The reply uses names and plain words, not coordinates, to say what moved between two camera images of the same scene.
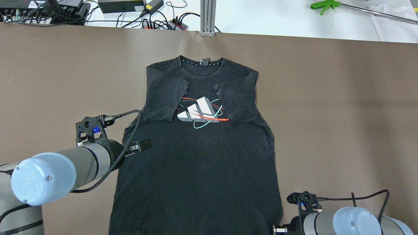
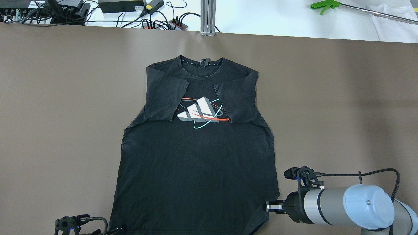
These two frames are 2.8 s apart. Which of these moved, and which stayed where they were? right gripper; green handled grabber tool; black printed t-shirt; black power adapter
Moved: right gripper
Stayed: green handled grabber tool; black power adapter; black printed t-shirt
